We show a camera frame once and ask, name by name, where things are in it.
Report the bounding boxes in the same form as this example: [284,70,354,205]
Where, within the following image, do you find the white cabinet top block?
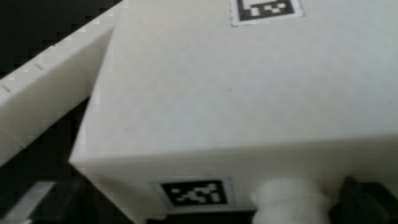
[251,177,331,224]

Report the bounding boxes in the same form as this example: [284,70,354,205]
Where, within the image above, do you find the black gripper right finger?
[340,177,398,224]

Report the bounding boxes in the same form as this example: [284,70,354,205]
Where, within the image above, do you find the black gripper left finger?
[0,179,133,224]

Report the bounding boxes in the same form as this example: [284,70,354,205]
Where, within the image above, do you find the white L-shaped fence frame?
[0,0,126,167]

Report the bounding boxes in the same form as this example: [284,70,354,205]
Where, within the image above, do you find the white cabinet body box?
[69,0,398,224]

